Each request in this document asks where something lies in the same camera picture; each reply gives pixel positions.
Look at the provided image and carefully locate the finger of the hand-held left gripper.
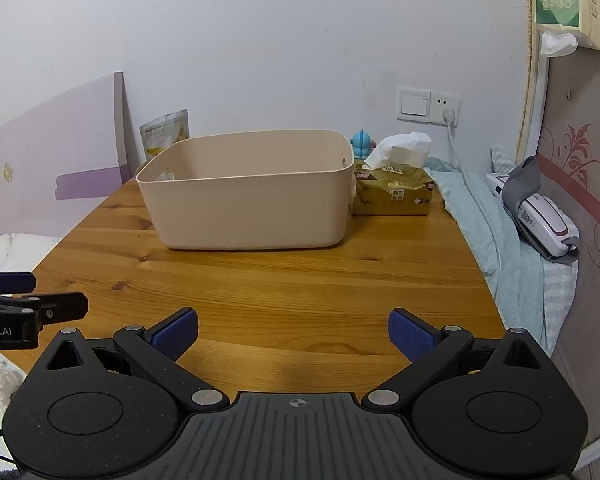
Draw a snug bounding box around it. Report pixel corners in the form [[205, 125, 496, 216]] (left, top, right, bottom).
[[0, 290, 90, 324], [0, 270, 37, 295]]

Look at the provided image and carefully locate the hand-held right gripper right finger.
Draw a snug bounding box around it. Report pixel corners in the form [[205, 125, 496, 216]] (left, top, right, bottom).
[[361, 307, 557, 411]]

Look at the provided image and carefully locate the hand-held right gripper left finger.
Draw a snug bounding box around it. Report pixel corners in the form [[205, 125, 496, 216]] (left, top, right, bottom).
[[32, 307, 234, 411]]

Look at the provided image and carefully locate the beige plastic storage bin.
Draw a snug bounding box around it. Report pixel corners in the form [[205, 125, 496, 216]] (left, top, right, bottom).
[[135, 129, 356, 251]]

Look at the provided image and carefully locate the white printed bed sheet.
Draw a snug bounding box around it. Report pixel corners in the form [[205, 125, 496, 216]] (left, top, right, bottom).
[[0, 232, 62, 282]]

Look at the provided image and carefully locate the light blue blanket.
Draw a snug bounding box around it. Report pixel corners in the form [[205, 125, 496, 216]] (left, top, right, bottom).
[[424, 147, 579, 357]]

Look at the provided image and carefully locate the purple and white board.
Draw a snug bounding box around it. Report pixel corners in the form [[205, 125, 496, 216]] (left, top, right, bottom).
[[0, 70, 134, 239]]

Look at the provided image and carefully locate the gold tissue pack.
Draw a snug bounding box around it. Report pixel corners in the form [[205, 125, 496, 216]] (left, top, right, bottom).
[[352, 162, 436, 217]]

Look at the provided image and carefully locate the white tissue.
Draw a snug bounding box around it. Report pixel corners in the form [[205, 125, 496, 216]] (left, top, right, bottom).
[[362, 132, 433, 170]]

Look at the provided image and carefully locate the blue toy figure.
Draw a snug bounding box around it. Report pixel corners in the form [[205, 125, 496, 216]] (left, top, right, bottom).
[[350, 128, 379, 161]]

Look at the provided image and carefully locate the banana chips pouch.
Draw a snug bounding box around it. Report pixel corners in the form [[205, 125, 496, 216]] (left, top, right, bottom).
[[139, 108, 190, 164]]

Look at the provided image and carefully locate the floral pink headboard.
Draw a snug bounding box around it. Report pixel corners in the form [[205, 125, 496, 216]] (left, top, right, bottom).
[[517, 0, 600, 463]]

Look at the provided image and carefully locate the white wall switch socket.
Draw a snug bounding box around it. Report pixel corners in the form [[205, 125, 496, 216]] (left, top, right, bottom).
[[397, 86, 462, 127]]

